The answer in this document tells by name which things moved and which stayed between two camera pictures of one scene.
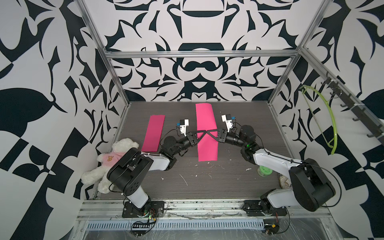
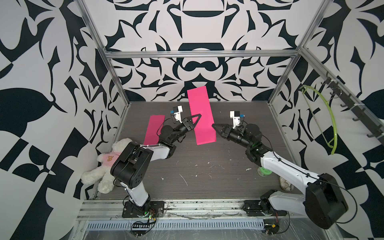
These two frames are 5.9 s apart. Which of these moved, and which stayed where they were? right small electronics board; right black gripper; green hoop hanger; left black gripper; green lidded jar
Moved: left black gripper; right black gripper
Stayed: green lidded jar; right small electronics board; green hoop hanger
